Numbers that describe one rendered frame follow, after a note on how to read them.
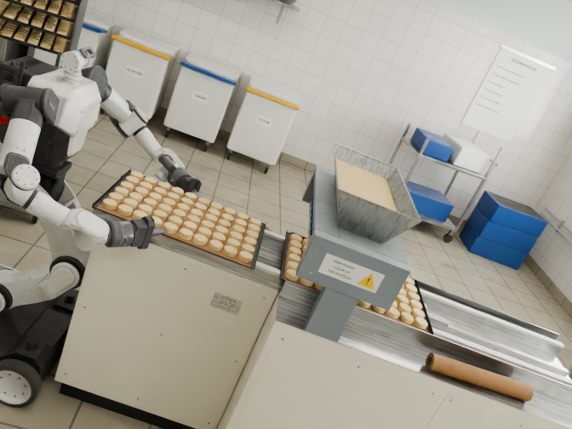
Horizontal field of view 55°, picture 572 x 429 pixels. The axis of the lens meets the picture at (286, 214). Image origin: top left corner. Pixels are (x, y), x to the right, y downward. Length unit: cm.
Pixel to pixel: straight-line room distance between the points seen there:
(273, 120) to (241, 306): 350
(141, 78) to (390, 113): 262
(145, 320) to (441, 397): 111
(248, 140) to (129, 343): 350
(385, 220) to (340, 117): 436
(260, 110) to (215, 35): 101
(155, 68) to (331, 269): 393
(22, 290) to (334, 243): 133
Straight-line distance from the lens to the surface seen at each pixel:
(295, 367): 198
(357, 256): 175
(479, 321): 255
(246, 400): 210
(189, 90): 541
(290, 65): 597
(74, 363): 243
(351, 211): 180
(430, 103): 626
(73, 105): 203
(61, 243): 230
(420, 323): 213
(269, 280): 203
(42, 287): 239
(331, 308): 185
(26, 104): 191
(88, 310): 226
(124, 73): 550
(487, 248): 623
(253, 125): 543
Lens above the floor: 185
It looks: 22 degrees down
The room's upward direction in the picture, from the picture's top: 23 degrees clockwise
